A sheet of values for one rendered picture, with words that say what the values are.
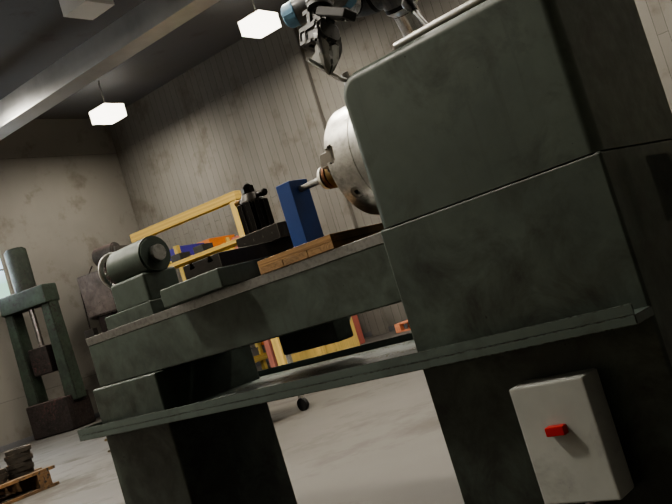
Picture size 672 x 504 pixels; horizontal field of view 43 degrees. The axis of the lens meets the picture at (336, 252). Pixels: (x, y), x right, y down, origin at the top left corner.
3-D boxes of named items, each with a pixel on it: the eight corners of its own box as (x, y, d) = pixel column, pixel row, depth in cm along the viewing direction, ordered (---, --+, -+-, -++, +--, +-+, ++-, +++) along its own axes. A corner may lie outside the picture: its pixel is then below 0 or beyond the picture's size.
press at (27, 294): (68, 428, 1423) (18, 254, 1439) (104, 419, 1366) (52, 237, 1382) (27, 442, 1359) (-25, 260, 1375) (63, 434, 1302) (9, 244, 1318)
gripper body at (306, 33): (320, 57, 231) (317, 18, 234) (343, 44, 225) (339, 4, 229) (299, 48, 225) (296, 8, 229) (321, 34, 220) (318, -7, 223)
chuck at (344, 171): (439, 192, 246) (399, 88, 245) (375, 217, 222) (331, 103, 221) (415, 201, 252) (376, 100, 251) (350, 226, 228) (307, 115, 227)
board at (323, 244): (413, 229, 254) (409, 216, 255) (334, 248, 228) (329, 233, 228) (341, 255, 274) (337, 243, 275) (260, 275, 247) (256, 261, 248)
